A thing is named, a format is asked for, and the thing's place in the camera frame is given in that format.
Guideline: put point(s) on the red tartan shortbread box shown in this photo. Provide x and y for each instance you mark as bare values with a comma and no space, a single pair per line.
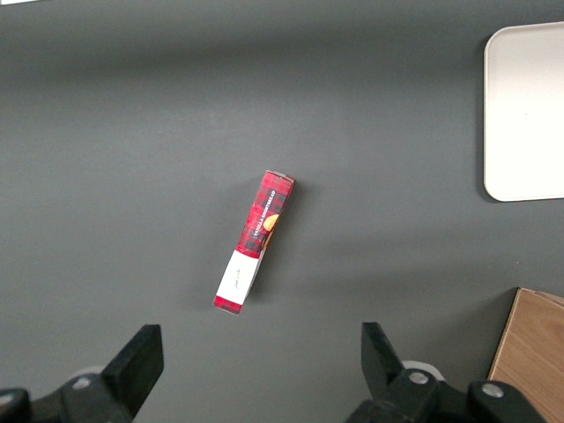
257,240

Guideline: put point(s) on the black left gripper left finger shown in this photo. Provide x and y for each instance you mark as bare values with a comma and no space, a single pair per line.
132,370

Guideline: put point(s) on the white rectangular plastic tray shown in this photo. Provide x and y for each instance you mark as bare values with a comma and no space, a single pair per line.
526,112

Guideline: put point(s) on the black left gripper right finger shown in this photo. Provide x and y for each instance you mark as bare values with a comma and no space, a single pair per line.
388,370

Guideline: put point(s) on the wooden board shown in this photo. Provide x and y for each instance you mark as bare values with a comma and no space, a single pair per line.
531,352

